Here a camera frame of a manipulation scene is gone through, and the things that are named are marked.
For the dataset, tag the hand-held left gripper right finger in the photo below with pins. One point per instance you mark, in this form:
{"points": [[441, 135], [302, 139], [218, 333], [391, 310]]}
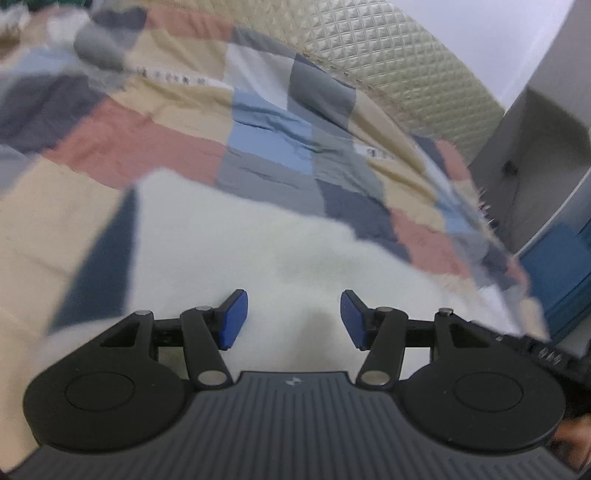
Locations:
{"points": [[354, 318]]}

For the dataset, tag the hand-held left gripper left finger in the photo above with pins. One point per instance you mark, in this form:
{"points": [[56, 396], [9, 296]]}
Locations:
{"points": [[233, 318]]}

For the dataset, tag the cream sweater with navy stripes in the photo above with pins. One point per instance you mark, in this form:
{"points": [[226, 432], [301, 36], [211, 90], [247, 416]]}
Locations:
{"points": [[277, 258]]}

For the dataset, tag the blue chair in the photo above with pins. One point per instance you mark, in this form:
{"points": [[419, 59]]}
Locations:
{"points": [[563, 277]]}

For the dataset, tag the patchwork checked quilt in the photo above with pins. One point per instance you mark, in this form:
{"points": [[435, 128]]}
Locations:
{"points": [[221, 120]]}

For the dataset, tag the cream quilted headboard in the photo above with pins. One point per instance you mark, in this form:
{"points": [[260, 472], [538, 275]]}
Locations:
{"points": [[415, 74]]}

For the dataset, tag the crumpled white cloth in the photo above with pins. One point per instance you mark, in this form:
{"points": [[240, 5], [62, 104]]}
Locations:
{"points": [[11, 21]]}

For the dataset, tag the black wall plug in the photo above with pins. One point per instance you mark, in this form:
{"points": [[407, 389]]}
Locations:
{"points": [[510, 168]]}

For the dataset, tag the grey wall cabinet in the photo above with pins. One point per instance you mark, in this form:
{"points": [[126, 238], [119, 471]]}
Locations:
{"points": [[540, 138]]}

